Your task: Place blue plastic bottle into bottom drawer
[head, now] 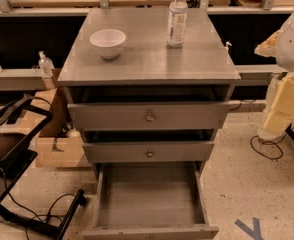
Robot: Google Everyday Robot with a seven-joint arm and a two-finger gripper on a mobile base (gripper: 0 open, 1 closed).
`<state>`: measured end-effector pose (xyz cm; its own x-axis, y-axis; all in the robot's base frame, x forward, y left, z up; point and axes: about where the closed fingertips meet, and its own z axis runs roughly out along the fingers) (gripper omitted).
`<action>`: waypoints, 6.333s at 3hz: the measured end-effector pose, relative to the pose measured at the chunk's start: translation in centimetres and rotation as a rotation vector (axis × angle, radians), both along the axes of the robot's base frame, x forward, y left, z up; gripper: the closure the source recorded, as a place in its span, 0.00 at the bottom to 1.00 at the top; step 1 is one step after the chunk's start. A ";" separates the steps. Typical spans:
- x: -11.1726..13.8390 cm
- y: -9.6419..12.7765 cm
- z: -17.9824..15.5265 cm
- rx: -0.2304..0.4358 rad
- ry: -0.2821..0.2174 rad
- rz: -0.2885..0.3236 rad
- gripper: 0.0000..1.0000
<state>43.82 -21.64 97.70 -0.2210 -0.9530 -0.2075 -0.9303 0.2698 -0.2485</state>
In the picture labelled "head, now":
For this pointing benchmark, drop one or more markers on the grey wooden drawer cabinet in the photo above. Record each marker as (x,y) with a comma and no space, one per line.
(148,70)

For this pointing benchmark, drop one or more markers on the small white spray bottle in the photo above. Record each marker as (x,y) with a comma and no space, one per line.
(228,47)

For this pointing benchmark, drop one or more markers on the grey middle drawer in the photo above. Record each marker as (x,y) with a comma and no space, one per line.
(148,151)

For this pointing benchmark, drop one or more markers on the clear pump dispenser bottle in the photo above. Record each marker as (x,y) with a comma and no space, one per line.
(45,63)

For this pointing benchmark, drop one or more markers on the grey top drawer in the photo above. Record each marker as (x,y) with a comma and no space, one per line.
(148,116)

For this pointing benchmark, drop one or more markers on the grey open bottom drawer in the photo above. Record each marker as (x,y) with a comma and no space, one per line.
(150,201)

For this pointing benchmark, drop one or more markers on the clear plastic water bottle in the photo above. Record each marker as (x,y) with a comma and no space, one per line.
(177,23)

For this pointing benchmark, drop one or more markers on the cardboard box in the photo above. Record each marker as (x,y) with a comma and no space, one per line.
(58,144)

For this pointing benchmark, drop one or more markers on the black metal cart frame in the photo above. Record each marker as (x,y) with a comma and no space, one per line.
(16,157)

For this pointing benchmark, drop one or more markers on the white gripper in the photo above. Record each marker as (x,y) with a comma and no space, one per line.
(293,47)

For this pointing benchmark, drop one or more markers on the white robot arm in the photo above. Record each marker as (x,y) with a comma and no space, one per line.
(284,54)

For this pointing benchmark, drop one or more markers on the white ceramic bowl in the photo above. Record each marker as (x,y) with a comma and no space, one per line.
(109,43)

